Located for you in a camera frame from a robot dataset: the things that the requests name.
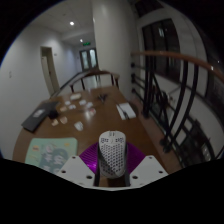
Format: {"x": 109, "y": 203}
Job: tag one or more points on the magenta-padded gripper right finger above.
{"x": 148, "y": 168}

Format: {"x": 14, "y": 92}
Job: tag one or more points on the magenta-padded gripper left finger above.
{"x": 75, "y": 168}

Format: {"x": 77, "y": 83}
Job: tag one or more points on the white perforated computer mouse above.
{"x": 112, "y": 153}

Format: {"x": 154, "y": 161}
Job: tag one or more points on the green printed mouse pad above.
{"x": 50, "y": 153}

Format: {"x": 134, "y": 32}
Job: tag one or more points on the small paper sticker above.
{"x": 72, "y": 107}
{"x": 78, "y": 126}
{"x": 89, "y": 105}
{"x": 67, "y": 103}
{"x": 63, "y": 120}
{"x": 92, "y": 111}
{"x": 54, "y": 122}
{"x": 63, "y": 108}
{"x": 82, "y": 102}

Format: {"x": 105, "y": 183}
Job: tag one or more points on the small black box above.
{"x": 53, "y": 114}

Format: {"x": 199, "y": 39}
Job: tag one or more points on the white notebook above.
{"x": 128, "y": 110}

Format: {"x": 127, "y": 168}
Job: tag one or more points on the black closed laptop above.
{"x": 38, "y": 116}

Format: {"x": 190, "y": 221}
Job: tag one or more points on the small white flat box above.
{"x": 75, "y": 96}

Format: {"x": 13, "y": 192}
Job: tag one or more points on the wooden armchair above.
{"x": 96, "y": 73}

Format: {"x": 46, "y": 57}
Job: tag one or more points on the white side door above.
{"x": 49, "y": 71}

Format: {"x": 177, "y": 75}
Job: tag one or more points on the glazed double door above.
{"x": 88, "y": 60}

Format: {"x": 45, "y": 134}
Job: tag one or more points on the black railing with wooden handrail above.
{"x": 180, "y": 57}

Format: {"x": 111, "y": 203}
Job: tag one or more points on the dark framed window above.
{"x": 163, "y": 46}

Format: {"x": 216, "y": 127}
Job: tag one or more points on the green exit sign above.
{"x": 86, "y": 43}

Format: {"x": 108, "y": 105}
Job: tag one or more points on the round ceiling light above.
{"x": 71, "y": 23}
{"x": 81, "y": 40}

